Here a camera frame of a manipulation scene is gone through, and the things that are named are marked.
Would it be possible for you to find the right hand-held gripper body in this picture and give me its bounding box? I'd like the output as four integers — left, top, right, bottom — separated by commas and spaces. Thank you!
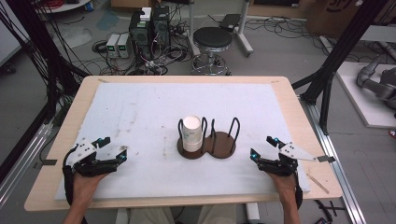
257, 141, 318, 178

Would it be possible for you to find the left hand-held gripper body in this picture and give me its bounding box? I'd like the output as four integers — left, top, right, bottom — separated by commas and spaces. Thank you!
63, 138, 121, 178

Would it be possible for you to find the brown cup rack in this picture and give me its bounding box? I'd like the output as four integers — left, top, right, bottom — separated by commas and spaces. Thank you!
176, 116, 242, 161

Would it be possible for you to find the person's left hand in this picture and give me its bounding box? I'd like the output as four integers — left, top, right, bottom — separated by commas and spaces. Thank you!
72, 173, 108, 203

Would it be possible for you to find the person's right hand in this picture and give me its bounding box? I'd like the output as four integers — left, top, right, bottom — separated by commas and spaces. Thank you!
268, 172, 299, 203

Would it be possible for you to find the thin wooden stick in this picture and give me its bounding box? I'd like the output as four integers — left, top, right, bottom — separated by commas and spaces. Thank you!
305, 172, 331, 195

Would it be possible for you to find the white foam mat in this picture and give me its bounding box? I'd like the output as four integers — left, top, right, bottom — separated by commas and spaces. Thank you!
54, 81, 312, 201

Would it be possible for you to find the person's left leg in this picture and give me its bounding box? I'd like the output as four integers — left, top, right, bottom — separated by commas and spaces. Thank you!
128, 206, 176, 224

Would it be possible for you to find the person's leg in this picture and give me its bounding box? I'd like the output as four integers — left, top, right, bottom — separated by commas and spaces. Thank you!
128, 206, 176, 224
196, 203, 238, 224

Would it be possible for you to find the person's right leg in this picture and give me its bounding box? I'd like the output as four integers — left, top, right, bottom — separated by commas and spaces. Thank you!
196, 203, 238, 224

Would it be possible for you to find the white floor board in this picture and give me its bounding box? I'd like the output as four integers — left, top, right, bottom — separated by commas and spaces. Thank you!
335, 61, 396, 130

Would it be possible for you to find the white power supply unit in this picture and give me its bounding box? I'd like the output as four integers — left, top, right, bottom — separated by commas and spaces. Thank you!
105, 34, 121, 60
117, 33, 132, 60

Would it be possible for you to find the white metal stand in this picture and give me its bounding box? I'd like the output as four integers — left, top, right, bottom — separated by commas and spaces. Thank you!
186, 0, 255, 59

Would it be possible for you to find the black computer tower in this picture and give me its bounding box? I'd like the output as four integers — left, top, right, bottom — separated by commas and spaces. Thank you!
151, 5, 172, 56
128, 10, 154, 61

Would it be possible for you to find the black round stool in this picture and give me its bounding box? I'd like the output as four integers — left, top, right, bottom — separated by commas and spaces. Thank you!
191, 26, 233, 77

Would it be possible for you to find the black flat device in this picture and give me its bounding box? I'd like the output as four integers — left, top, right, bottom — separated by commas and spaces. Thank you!
219, 13, 243, 33

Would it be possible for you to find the small white box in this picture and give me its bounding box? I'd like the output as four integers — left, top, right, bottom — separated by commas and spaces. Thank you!
139, 7, 153, 22

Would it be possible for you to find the cardboard box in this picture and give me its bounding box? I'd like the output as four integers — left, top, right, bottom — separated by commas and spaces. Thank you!
305, 0, 396, 39

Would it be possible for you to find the aluminium rail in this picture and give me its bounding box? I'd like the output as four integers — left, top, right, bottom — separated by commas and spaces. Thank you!
299, 95, 368, 224
0, 122, 54, 208

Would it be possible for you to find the tangle of floor cables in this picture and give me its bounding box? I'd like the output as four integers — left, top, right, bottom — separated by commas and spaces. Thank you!
92, 36, 192, 77

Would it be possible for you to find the black metal frame stand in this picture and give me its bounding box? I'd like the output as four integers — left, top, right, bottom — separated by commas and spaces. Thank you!
0, 0, 82, 132
291, 0, 391, 135

